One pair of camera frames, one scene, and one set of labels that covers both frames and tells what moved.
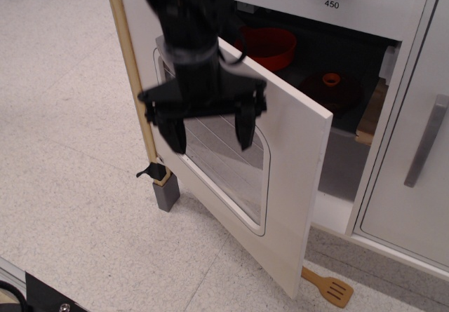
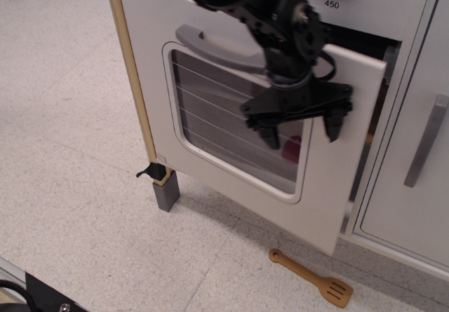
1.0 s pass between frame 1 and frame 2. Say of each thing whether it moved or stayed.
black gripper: moved
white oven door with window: moved
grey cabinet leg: stayed
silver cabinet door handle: stayed
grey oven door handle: moved
